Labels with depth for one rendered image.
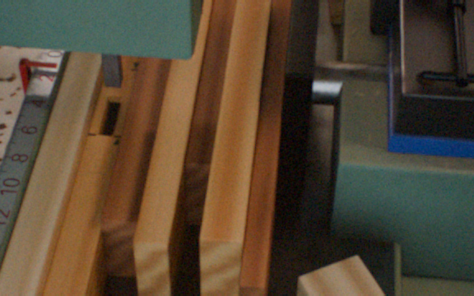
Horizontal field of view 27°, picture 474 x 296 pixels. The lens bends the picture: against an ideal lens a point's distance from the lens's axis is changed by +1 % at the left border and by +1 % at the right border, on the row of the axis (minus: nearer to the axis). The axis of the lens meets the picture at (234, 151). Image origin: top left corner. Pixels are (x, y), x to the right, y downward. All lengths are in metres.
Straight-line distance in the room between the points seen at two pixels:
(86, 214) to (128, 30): 0.10
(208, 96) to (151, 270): 0.11
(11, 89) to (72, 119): 0.25
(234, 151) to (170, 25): 0.07
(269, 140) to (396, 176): 0.07
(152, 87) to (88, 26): 0.08
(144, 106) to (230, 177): 0.09
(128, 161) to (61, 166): 0.03
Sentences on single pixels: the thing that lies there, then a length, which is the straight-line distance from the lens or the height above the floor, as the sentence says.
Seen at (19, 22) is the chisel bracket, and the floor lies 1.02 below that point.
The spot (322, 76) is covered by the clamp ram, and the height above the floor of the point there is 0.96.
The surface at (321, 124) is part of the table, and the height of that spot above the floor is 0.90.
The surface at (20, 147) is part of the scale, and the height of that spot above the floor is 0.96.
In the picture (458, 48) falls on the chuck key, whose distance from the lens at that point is 0.51.
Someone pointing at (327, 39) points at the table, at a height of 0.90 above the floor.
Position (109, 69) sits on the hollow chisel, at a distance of 0.55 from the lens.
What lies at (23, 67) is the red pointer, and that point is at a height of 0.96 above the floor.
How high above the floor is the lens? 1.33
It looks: 47 degrees down
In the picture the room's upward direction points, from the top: 1 degrees clockwise
